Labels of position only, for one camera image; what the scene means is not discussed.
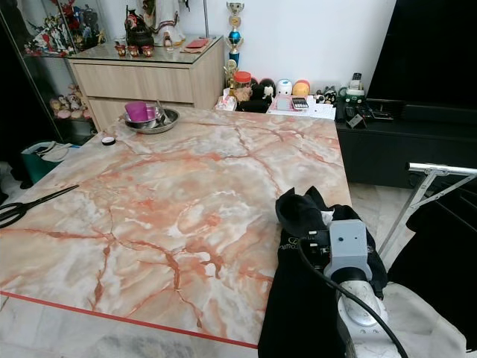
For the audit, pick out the red packet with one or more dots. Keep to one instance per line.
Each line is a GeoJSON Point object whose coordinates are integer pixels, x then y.
{"type": "Point", "coordinates": [197, 43]}

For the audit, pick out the orange round toy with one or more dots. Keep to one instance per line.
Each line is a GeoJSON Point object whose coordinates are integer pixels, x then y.
{"type": "Point", "coordinates": [301, 88]}

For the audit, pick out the silver clothes rail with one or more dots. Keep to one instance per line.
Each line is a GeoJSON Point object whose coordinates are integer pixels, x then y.
{"type": "Point", "coordinates": [443, 168]}

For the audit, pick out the black shirt with green logo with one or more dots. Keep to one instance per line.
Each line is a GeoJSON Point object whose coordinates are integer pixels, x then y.
{"type": "Point", "coordinates": [298, 313]}

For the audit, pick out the black TV console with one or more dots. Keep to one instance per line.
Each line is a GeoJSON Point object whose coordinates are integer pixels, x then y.
{"type": "Point", "coordinates": [387, 156]}

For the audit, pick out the white paper stack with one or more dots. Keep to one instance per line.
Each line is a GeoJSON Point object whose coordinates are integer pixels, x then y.
{"type": "Point", "coordinates": [322, 111]}

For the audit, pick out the grey calculator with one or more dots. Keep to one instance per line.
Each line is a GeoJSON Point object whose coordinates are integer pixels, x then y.
{"type": "Point", "coordinates": [300, 104]}

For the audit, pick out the teal bin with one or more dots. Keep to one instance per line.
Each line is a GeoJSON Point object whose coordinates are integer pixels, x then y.
{"type": "Point", "coordinates": [37, 173]}

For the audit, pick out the wooden drawer cabinet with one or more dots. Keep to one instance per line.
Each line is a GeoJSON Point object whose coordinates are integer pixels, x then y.
{"type": "Point", "coordinates": [141, 83]}

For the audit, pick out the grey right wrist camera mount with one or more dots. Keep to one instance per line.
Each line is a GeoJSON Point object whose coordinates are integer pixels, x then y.
{"type": "Point", "coordinates": [350, 246]}

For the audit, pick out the marble pattern folding table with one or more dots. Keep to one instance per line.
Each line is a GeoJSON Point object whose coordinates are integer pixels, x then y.
{"type": "Point", "coordinates": [179, 209]}

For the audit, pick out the red lid jar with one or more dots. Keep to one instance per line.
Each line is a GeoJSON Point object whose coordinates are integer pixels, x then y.
{"type": "Point", "coordinates": [241, 88]}

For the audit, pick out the glass display cabinet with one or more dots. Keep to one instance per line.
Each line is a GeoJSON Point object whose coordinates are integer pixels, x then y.
{"type": "Point", "coordinates": [45, 74]}

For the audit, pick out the white round toy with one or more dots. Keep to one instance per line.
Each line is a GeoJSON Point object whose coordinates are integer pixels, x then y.
{"type": "Point", "coordinates": [284, 87]}

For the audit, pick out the white robed statue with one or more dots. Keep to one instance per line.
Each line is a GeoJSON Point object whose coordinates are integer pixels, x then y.
{"type": "Point", "coordinates": [168, 19]}

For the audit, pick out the pink tissue pack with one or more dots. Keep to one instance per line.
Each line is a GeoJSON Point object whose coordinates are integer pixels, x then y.
{"type": "Point", "coordinates": [226, 103]}

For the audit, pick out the metal bowl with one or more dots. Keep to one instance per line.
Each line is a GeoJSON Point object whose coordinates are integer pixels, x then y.
{"type": "Point", "coordinates": [165, 124]}

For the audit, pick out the black scissors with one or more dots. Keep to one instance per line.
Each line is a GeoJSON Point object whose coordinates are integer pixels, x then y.
{"type": "Point", "coordinates": [52, 195]}

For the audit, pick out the black plush toy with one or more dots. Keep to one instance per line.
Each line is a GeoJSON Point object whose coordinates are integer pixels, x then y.
{"type": "Point", "coordinates": [261, 89]}

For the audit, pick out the pink plush dolls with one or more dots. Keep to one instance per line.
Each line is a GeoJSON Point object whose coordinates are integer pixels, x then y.
{"type": "Point", "coordinates": [68, 107]}

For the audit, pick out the small black round lid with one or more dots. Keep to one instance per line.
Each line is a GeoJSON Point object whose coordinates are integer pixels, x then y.
{"type": "Point", "coordinates": [109, 140]}

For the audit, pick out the blue gold trophy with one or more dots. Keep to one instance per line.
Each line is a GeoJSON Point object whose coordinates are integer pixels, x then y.
{"type": "Point", "coordinates": [235, 36]}

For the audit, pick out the purple cup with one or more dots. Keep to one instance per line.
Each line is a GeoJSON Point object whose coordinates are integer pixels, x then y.
{"type": "Point", "coordinates": [138, 112]}

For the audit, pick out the dark teapot figurine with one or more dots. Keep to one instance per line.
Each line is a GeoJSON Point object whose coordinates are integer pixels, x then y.
{"type": "Point", "coordinates": [140, 34]}

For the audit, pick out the black television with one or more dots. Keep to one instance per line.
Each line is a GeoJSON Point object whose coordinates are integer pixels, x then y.
{"type": "Point", "coordinates": [432, 52]}

